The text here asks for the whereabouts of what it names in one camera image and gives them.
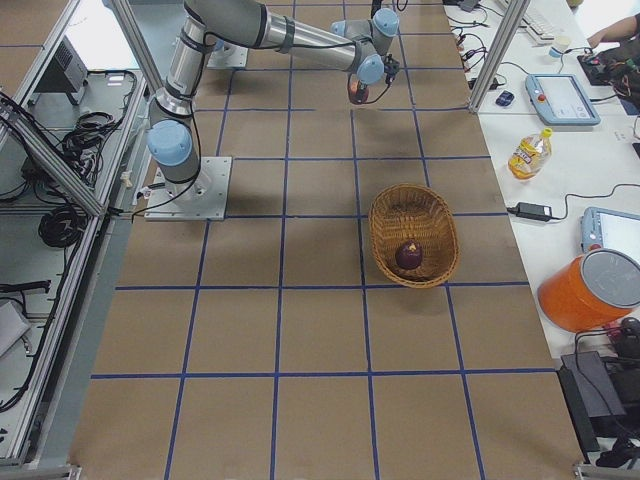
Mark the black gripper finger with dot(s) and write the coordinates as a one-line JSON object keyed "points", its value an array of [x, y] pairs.
{"points": [[361, 93]]}

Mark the dark purple apple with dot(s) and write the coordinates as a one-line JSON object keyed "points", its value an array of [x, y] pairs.
{"points": [[409, 255]]}

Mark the red apple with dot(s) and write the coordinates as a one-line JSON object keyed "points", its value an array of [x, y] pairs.
{"points": [[351, 84]]}

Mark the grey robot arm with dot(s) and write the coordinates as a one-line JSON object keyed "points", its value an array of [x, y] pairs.
{"points": [[376, 5], [357, 47]]}

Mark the woven wicker basket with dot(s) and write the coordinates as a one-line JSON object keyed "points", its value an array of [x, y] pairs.
{"points": [[404, 213]]}

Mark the dark blue pouch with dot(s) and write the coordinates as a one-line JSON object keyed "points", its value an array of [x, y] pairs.
{"points": [[505, 99]]}

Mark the orange juice bottle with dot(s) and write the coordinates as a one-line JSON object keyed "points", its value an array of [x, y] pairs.
{"points": [[531, 154]]}

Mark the left teach pendant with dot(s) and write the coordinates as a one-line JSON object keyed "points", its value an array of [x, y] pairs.
{"points": [[559, 100]]}

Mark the teach pendant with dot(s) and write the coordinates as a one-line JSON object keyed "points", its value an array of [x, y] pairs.
{"points": [[610, 229], [559, 100]]}

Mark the white paper cup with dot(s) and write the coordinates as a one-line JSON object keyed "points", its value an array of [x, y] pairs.
{"points": [[559, 46]]}

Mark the black power adapter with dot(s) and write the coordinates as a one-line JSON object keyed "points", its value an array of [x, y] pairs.
{"points": [[531, 211]]}

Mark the right teach pendant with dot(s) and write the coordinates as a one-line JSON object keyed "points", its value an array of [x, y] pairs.
{"points": [[610, 229]]}

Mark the orange bucket with lid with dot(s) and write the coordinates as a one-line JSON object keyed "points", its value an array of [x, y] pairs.
{"points": [[594, 289]]}

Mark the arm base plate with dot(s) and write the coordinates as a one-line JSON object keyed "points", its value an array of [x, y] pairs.
{"points": [[227, 56], [206, 199]]}

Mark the aluminium frame post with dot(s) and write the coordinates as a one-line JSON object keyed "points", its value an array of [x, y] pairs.
{"points": [[500, 44]]}

